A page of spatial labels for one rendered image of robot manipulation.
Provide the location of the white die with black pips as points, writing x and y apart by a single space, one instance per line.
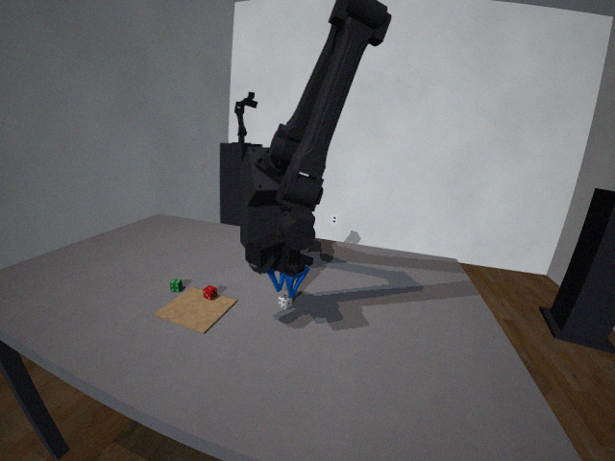
284 301

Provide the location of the red die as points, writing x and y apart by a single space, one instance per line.
210 292

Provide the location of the green die with white pips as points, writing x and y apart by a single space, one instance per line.
176 285

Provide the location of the tan mat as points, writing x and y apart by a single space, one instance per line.
191 310

